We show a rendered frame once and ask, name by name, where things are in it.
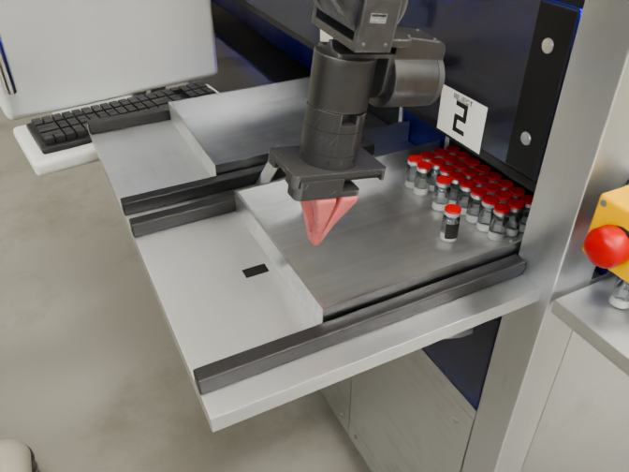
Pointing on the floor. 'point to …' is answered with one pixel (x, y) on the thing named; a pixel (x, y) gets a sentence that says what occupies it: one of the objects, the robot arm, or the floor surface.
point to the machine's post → (558, 235)
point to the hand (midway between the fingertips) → (314, 235)
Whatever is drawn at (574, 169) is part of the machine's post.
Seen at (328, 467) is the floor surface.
